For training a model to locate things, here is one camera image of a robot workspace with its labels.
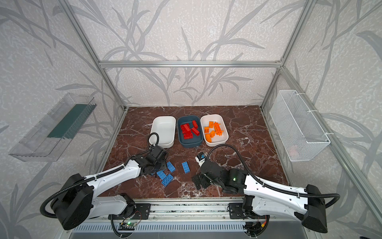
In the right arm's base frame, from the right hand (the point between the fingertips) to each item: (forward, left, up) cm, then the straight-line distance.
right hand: (198, 169), depth 74 cm
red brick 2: (+32, +9, -9) cm, 34 cm away
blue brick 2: (+6, +8, -12) cm, 15 cm away
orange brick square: (+32, -5, -10) cm, 34 cm away
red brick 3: (+29, +8, -12) cm, 32 cm away
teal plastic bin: (+23, +2, -11) cm, 26 cm away
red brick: (+37, +3, -11) cm, 39 cm away
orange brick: (+38, -8, -12) cm, 41 cm away
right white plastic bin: (+25, -12, -13) cm, 30 cm away
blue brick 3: (+2, +21, -12) cm, 24 cm away
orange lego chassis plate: (+32, -13, -10) cm, 36 cm away
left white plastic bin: (+37, +25, -14) cm, 46 cm away
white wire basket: (+9, -43, +21) cm, 49 cm away
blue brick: (+6, +17, -12) cm, 22 cm away
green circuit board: (-22, +33, -13) cm, 42 cm away
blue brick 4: (-2, +18, -12) cm, 21 cm away
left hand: (+9, +19, -9) cm, 23 cm away
